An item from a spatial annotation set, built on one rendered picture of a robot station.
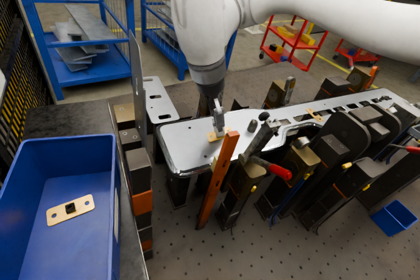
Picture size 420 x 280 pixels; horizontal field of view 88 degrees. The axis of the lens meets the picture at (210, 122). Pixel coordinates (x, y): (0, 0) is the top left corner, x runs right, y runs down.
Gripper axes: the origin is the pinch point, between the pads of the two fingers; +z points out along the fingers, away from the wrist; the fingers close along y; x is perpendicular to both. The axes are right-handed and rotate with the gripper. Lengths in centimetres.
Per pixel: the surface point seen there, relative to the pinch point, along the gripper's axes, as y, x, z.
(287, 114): 9.6, -31.4, 17.5
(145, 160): -20.6, 17.2, -22.1
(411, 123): -8, -77, 26
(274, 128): -16.3, -10.1, -13.0
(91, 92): 165, 101, 81
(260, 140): -15.7, -6.9, -9.3
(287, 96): 18.8, -36.4, 17.4
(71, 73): 174, 111, 60
